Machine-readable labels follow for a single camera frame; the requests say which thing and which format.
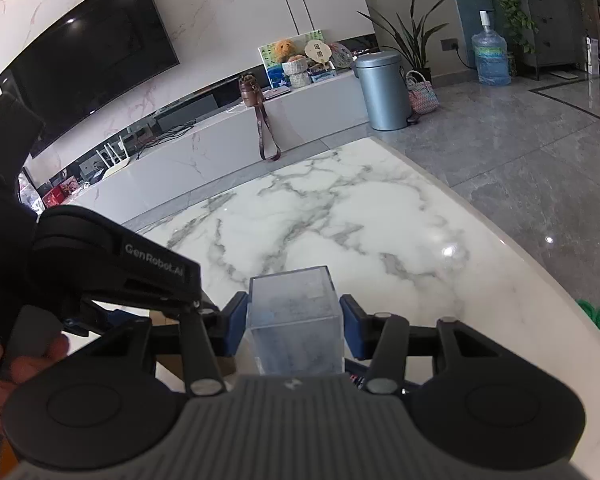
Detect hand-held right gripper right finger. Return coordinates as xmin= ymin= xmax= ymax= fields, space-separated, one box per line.
xmin=339 ymin=294 xmax=491 ymax=396

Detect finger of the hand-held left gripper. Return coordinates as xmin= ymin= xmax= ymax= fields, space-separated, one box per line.
xmin=62 ymin=299 xmax=153 ymax=336

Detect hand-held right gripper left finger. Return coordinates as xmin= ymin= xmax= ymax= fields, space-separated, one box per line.
xmin=77 ymin=291 xmax=248 ymax=396

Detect clear plastic box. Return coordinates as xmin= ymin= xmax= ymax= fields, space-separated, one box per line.
xmin=246 ymin=265 xmax=345 ymax=376

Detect person's left hand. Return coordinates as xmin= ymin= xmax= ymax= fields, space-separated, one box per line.
xmin=0 ymin=294 xmax=72 ymax=438

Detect red boxes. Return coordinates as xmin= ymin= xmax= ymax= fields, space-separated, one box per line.
xmin=39 ymin=175 xmax=82 ymax=209

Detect white router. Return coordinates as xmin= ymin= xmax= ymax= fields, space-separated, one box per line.
xmin=96 ymin=141 xmax=131 ymax=169

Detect white marble television cabinet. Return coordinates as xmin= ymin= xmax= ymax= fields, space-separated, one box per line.
xmin=22 ymin=67 xmax=377 ymax=223

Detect black electronic box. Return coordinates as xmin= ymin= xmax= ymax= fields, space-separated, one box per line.
xmin=152 ymin=95 xmax=219 ymax=134

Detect black flat television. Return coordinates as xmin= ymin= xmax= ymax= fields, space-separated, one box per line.
xmin=0 ymin=0 xmax=180 ymax=158

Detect colourful painting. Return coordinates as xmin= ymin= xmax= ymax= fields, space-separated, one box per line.
xmin=258 ymin=29 xmax=331 ymax=90

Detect grey metal trash can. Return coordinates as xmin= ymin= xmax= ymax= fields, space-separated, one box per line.
xmin=354 ymin=51 xmax=414 ymax=132

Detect woven basket bag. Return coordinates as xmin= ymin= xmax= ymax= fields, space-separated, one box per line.
xmin=405 ymin=71 xmax=440 ymax=115

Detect knitted mushroom figure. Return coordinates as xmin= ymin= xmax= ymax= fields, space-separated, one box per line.
xmin=281 ymin=56 xmax=312 ymax=89

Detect brown plush toy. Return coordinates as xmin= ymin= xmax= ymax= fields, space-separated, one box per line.
xmin=272 ymin=39 xmax=299 ymax=64

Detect patterned round hand fan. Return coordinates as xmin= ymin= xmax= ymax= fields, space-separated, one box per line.
xmin=330 ymin=42 xmax=354 ymax=69

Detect round paper hand fan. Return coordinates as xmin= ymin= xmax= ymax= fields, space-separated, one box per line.
xmin=305 ymin=40 xmax=332 ymax=70

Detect long-leaved potted plant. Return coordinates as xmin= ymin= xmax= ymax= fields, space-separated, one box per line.
xmin=367 ymin=0 xmax=445 ymax=86

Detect blue water jug with pump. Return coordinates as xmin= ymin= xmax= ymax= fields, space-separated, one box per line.
xmin=471 ymin=10 xmax=512 ymax=86

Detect tall white box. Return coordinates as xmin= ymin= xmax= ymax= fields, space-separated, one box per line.
xmin=585 ymin=35 xmax=600 ymax=74

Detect grey drawer cabinet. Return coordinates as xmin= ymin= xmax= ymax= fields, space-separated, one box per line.
xmin=517 ymin=0 xmax=584 ymax=81

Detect black cables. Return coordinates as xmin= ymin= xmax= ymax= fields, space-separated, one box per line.
xmin=129 ymin=122 xmax=197 ymax=153

